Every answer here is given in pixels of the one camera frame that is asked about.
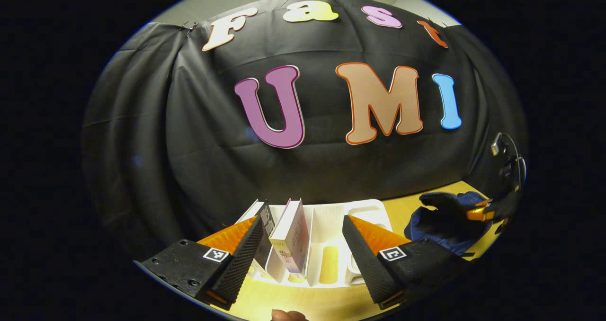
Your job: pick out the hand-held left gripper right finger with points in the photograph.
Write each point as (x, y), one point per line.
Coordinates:
(367, 259)

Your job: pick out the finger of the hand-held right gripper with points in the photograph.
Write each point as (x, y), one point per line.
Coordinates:
(480, 211)

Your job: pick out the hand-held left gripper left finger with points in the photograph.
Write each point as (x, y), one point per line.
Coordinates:
(241, 257)

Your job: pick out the dark cover book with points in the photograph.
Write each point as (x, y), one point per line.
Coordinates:
(266, 231)

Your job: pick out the blue schoolbag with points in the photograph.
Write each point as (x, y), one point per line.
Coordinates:
(445, 236)

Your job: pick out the white plastic bookshelf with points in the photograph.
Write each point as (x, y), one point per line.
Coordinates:
(329, 236)

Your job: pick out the pink cover book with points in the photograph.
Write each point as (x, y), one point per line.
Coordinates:
(291, 236)

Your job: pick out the black backdrop cloth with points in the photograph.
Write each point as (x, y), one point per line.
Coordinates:
(156, 136)

